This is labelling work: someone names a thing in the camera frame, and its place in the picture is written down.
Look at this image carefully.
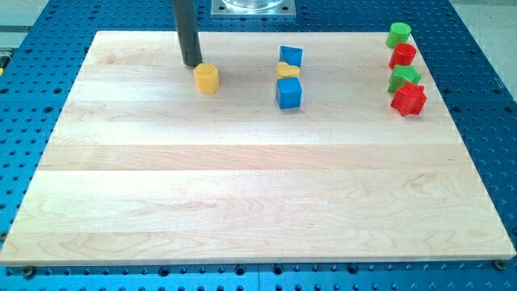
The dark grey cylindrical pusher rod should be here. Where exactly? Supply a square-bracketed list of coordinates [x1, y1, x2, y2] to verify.
[172, 0, 202, 66]

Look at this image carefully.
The yellow hexagon block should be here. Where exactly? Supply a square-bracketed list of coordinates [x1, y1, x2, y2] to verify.
[193, 63, 220, 94]

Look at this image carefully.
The blue cube block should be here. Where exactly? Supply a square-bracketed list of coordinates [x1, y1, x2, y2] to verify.
[275, 78, 302, 109]

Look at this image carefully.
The yellow heart block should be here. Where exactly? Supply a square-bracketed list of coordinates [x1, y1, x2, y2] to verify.
[276, 61, 301, 79]

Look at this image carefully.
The blue triangular block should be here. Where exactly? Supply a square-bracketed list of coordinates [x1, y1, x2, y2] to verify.
[279, 45, 303, 67]

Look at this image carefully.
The light wooden board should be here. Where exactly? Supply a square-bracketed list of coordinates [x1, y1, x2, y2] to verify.
[1, 31, 515, 266]

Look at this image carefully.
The green cylinder block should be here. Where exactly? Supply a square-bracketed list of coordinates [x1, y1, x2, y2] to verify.
[385, 22, 411, 49]

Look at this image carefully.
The red cylinder block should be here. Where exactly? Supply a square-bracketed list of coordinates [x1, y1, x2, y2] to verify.
[389, 43, 417, 70]

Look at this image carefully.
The green star block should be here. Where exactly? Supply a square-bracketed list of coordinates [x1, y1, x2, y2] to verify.
[387, 65, 422, 93]

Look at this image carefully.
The red star block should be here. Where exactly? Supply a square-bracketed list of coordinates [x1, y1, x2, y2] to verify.
[390, 82, 427, 116]

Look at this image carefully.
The left board stop bolt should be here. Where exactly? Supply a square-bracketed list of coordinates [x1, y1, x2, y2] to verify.
[21, 266, 35, 278]

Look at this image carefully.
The board stop bolt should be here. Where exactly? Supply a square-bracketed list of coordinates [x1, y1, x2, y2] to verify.
[21, 266, 35, 278]
[494, 259, 506, 271]

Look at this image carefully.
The right board stop bolt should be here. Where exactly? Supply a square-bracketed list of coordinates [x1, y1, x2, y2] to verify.
[494, 259, 506, 271]

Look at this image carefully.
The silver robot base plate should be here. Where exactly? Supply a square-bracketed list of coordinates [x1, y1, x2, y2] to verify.
[210, 0, 296, 19]

